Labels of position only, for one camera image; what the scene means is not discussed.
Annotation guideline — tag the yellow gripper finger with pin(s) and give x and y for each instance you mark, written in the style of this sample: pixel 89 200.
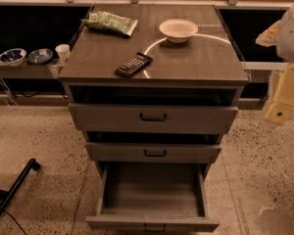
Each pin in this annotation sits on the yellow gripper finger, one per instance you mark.
pixel 269 36
pixel 281 105

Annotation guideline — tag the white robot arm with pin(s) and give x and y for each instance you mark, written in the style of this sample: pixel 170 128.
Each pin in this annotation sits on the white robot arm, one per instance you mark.
pixel 281 35

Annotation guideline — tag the grey drawer cabinet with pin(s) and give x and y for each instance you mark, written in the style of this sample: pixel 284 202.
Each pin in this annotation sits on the grey drawer cabinet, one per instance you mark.
pixel 203 71

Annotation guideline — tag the grey open bottom drawer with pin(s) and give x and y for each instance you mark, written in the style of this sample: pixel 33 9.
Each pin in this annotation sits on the grey open bottom drawer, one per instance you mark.
pixel 152 198

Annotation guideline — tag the grey top drawer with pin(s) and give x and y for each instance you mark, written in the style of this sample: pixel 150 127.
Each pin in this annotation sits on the grey top drawer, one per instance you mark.
pixel 152 118

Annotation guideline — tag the grey middle drawer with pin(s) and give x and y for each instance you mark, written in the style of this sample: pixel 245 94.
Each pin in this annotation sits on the grey middle drawer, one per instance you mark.
pixel 152 153

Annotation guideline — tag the white bowl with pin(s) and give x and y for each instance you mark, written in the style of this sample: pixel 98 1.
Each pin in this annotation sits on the white bowl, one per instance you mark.
pixel 177 30

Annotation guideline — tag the green snack bag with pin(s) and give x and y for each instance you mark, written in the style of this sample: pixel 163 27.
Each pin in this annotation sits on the green snack bag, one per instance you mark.
pixel 105 21

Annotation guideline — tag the white paper cup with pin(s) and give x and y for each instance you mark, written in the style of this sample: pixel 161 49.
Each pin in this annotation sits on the white paper cup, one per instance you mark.
pixel 63 51

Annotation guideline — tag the dark teal bowl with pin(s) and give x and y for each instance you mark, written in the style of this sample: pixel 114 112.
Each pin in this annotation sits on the dark teal bowl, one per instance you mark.
pixel 40 56

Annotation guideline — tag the grey side shelf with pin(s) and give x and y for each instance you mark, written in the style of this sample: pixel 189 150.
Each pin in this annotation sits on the grey side shelf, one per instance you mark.
pixel 30 71

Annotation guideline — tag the blue patterned bowl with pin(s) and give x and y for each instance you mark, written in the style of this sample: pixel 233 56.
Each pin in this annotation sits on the blue patterned bowl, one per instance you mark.
pixel 13 57

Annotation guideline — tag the black chair leg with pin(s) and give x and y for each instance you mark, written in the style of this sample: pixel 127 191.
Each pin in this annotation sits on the black chair leg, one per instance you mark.
pixel 7 195

